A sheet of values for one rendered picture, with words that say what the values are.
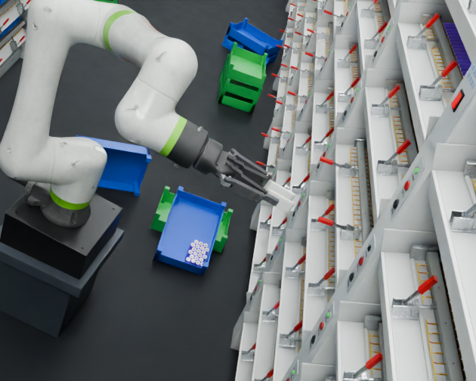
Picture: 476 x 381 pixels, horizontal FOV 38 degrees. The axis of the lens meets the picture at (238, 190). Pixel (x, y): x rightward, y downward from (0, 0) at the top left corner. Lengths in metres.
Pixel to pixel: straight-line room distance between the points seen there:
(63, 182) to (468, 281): 1.30
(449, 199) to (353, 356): 0.37
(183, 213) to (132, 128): 1.37
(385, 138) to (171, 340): 1.13
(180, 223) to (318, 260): 1.06
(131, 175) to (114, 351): 0.90
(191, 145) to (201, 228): 1.34
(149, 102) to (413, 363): 0.73
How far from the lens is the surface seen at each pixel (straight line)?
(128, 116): 1.45
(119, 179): 2.98
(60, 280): 2.11
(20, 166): 1.95
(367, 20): 2.36
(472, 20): 1.34
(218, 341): 2.49
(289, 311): 1.92
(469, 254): 1.02
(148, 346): 2.38
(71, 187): 2.02
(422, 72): 1.56
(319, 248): 1.85
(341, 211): 1.69
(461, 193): 1.15
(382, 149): 1.60
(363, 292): 1.35
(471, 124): 1.17
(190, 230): 2.76
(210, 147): 1.48
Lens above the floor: 1.76
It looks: 33 degrees down
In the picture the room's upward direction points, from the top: 24 degrees clockwise
